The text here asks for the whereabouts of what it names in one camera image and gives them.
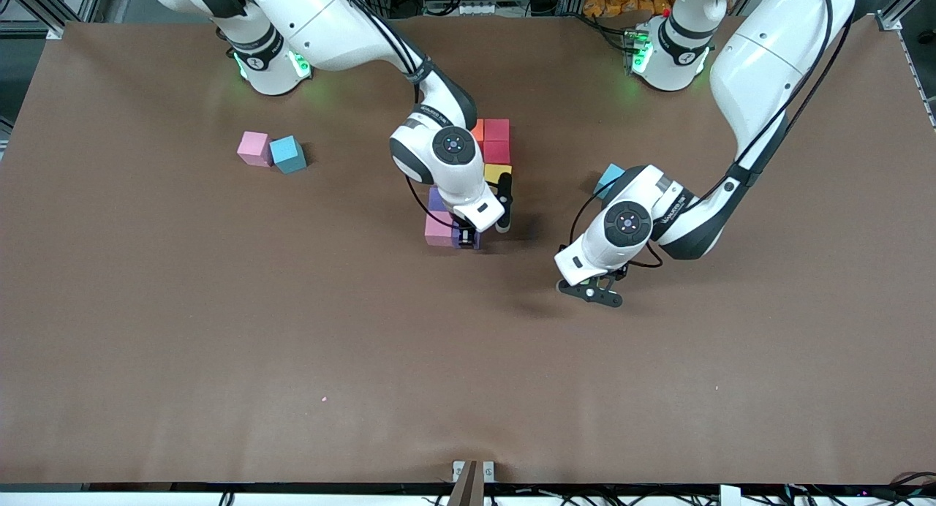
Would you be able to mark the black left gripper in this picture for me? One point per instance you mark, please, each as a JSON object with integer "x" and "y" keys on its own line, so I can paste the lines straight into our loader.
{"x": 620, "y": 275}

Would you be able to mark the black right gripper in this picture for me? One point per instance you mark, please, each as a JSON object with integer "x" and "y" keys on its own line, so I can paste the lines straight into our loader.
{"x": 463, "y": 237}

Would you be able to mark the purple foam cube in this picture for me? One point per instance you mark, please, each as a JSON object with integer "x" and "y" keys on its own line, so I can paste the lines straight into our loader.
{"x": 436, "y": 199}
{"x": 455, "y": 239}

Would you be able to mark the pink foam cube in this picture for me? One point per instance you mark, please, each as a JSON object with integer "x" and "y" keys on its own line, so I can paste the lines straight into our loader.
{"x": 254, "y": 148}
{"x": 439, "y": 229}

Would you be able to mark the yellow foam cube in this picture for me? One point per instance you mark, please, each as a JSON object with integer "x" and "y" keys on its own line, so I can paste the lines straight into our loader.
{"x": 499, "y": 172}

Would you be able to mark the red foam cube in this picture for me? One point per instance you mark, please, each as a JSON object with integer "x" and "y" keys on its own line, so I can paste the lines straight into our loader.
{"x": 497, "y": 129}
{"x": 497, "y": 153}

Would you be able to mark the orange foam cube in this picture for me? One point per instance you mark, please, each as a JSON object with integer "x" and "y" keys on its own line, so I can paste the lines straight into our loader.
{"x": 478, "y": 129}

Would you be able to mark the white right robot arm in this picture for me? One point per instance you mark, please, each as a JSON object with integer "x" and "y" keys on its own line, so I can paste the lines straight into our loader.
{"x": 453, "y": 177}

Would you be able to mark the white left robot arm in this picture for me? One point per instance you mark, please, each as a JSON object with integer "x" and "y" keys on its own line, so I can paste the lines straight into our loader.
{"x": 599, "y": 254}

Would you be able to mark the blue foam cube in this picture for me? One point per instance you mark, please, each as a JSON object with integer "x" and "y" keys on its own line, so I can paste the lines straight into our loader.
{"x": 287, "y": 153}
{"x": 607, "y": 178}

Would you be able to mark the brown paper table cover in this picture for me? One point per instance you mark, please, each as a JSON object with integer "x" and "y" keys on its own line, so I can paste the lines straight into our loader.
{"x": 468, "y": 345}

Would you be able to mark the brown flat stick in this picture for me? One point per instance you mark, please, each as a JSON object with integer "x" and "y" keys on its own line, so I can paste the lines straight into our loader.
{"x": 468, "y": 488}

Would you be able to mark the small white box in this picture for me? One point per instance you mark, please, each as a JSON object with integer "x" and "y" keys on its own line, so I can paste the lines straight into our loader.
{"x": 730, "y": 496}

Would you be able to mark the silver metal bracket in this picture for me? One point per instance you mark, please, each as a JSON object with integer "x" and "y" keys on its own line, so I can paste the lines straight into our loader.
{"x": 487, "y": 471}

